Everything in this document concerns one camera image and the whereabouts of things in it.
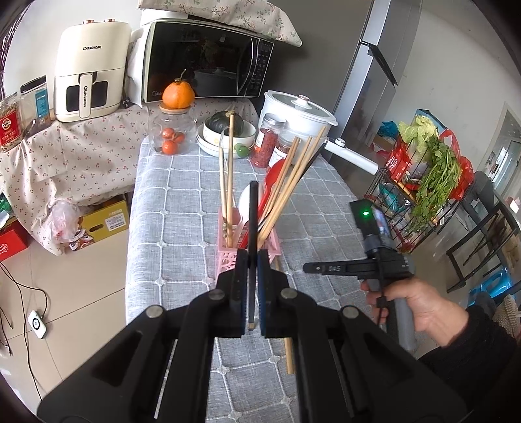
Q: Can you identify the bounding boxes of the light wooden chopstick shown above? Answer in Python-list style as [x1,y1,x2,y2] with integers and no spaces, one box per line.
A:
[274,258,296,375]
[260,137,302,228]
[262,137,314,239]

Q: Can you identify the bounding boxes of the red cardboard box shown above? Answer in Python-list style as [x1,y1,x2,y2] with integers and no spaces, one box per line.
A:
[0,225,29,261]

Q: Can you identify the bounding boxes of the bundle of wooden chopsticks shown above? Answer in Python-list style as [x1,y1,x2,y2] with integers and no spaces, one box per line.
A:
[258,126,328,245]

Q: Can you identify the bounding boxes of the blue plastic bag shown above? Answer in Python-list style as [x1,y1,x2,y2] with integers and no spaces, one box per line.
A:
[376,121,401,139]

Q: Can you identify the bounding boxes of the black cable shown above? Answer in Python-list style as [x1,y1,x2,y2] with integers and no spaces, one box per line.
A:
[0,260,49,401]

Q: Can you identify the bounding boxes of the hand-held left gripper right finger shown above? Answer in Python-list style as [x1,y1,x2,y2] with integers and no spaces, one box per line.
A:
[257,250,467,423]

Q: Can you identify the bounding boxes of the pink plastic bag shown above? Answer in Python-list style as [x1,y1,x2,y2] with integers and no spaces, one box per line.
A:
[43,199,84,245]

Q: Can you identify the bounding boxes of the person's right hand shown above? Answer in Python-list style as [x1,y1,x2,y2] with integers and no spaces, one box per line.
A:
[360,278,469,347]

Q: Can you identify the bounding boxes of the white pot lid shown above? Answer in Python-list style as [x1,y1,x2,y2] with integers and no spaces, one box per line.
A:
[264,90,339,128]

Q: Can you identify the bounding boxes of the black wire rack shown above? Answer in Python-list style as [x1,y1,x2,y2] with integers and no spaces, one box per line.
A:
[364,134,469,250]

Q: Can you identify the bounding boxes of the green leafy vegetables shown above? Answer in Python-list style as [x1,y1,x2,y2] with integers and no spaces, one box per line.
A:
[409,136,463,232]

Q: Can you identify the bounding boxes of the glass jar with tomatoes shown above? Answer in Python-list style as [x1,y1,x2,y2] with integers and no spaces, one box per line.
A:
[147,102,197,156]

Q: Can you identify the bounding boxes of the blue snack packet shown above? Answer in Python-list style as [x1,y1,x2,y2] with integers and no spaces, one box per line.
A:
[376,183,408,212]

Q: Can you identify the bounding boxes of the red snack packet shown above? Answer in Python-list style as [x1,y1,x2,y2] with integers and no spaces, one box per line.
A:
[385,142,412,180]

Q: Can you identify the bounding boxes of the floral cover cloth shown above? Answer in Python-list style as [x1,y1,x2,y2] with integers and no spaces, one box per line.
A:
[137,0,304,48]

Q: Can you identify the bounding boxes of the black wooden chopstick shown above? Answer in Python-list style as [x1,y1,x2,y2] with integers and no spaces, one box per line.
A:
[247,181,260,331]

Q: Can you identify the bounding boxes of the white floral tablecloth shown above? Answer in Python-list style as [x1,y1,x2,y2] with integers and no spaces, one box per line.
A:
[0,98,261,257]

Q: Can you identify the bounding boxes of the stacked white bowls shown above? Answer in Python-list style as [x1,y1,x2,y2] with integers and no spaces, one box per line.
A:
[196,124,261,157]

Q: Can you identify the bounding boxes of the cream air fryer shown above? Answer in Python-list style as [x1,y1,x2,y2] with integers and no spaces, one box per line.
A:
[53,20,133,123]

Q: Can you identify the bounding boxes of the clear jar red berries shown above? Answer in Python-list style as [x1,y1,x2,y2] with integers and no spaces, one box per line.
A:
[250,114,288,168]

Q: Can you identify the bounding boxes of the orange citrus fruit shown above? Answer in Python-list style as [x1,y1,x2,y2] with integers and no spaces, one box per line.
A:
[162,69,196,110]

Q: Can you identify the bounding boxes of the white plastic spoon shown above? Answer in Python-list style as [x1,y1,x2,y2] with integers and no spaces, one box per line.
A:
[237,183,261,245]

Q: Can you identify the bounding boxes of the napa cabbage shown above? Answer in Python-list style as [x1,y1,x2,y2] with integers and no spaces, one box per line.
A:
[399,116,440,143]

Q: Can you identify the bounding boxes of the red plastic spoon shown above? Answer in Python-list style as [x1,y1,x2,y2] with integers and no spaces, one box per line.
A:
[240,160,288,249]

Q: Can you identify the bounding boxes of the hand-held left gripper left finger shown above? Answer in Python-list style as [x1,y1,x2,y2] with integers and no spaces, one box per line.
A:
[37,249,250,423]

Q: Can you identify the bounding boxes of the green kabocha squash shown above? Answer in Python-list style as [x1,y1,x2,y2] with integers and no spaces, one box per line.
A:
[204,110,245,135]

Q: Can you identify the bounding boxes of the person's right forearm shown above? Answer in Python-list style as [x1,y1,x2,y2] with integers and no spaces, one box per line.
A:
[417,304,521,423]

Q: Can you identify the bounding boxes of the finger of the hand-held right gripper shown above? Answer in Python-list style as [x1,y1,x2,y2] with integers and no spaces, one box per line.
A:
[303,261,359,276]

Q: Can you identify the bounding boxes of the red plastic bag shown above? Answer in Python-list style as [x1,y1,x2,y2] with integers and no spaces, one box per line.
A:
[440,129,475,201]

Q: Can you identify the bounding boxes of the white electric pot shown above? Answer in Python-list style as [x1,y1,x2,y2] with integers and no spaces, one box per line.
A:
[258,90,380,176]

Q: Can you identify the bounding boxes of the clear container black lid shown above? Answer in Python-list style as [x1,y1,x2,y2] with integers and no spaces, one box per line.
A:
[20,76,51,127]

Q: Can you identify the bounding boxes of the yellow cardboard box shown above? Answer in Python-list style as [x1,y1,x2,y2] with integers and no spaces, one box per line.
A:
[77,199,131,245]

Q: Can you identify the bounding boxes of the blue plastic stool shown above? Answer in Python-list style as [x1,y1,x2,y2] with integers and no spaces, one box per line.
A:
[468,268,509,310]

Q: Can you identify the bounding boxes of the pale wooden chopstick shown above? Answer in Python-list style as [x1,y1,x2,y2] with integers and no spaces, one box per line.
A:
[219,144,229,245]

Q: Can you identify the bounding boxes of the pink utensil holder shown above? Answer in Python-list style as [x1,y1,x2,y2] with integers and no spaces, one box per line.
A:
[218,205,281,271]

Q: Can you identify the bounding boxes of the black metal chair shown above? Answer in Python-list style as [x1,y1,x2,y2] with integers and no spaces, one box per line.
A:
[445,171,521,293]

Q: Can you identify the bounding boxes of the white bowl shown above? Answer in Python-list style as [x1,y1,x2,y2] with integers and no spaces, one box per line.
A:
[203,120,257,149]

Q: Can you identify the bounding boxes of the black microwave oven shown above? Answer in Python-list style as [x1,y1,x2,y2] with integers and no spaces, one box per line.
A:
[140,20,275,105]

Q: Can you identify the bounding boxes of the grey refrigerator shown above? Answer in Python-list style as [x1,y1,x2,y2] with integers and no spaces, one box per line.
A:
[328,0,424,163]

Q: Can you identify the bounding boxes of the snack box red label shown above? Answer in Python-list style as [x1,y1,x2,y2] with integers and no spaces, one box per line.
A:
[0,93,23,153]

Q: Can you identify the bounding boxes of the white power bank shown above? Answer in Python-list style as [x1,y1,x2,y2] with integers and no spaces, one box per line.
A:
[26,310,47,339]

